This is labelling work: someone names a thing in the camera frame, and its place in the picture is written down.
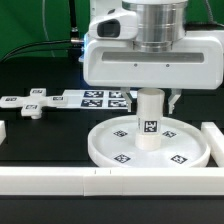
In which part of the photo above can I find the white right fence bar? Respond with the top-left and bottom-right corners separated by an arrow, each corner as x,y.
201,122 -> 224,168

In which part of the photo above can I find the white marker sheet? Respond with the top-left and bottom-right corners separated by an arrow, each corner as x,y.
63,90 -> 128,110

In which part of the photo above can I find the white cross-shaped table base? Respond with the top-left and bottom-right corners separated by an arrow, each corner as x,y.
0,88 -> 68,119

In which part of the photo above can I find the white round table top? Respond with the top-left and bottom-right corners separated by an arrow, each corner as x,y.
88,115 -> 211,168

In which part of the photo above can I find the white thin cable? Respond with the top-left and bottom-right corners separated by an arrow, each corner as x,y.
41,0 -> 56,58

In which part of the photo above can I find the black vertical cable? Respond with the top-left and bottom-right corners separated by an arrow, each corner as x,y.
68,0 -> 80,39

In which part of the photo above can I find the white left fence bar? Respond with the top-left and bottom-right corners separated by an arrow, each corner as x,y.
0,120 -> 6,145

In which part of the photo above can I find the white front fence bar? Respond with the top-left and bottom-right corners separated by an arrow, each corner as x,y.
0,167 -> 224,196

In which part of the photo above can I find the white fence bar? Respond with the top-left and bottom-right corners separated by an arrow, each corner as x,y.
201,122 -> 224,168
0,120 -> 6,145
0,167 -> 224,196

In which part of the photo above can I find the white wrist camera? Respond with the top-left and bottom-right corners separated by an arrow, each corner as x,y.
89,8 -> 138,40

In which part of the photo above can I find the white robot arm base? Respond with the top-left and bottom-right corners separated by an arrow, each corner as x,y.
78,0 -> 124,64

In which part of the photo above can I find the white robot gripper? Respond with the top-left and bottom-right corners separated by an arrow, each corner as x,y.
83,30 -> 224,114

